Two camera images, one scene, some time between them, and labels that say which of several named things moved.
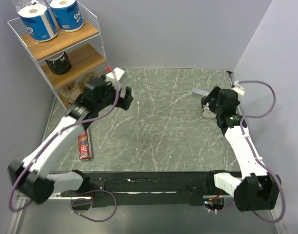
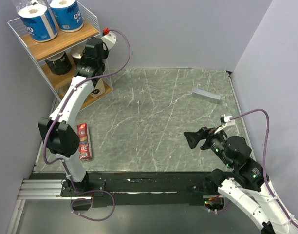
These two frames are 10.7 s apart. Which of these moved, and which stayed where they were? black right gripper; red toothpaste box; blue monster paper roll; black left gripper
Moved: black right gripper; black left gripper
Stayed: blue monster paper roll; red toothpaste box
